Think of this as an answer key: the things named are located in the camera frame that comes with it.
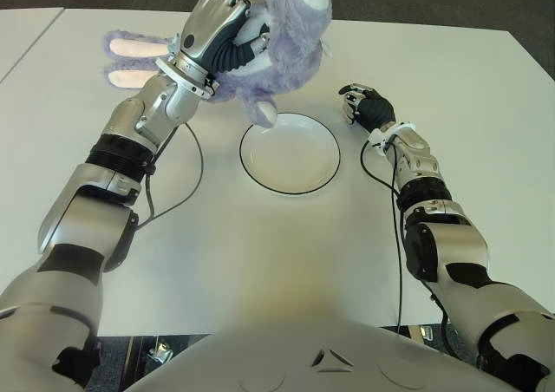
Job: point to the white plate with black rim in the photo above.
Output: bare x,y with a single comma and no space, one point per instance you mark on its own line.
290,158

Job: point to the purple plush bunny doll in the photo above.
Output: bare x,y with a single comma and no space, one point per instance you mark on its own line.
290,41

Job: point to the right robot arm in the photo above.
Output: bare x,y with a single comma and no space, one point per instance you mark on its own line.
455,253

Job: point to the grey robot torso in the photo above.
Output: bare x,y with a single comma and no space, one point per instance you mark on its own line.
303,357

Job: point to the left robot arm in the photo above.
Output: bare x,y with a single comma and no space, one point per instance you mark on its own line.
86,210

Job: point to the dark table frame leg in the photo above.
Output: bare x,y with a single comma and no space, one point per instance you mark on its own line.
136,357

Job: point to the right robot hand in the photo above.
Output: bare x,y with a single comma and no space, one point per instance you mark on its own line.
377,110

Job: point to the small grey metal block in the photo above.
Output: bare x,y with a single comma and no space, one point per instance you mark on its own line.
427,333

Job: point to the silver metal bracket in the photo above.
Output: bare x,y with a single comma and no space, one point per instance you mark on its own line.
160,353

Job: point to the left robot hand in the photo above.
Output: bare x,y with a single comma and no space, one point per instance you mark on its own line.
208,28

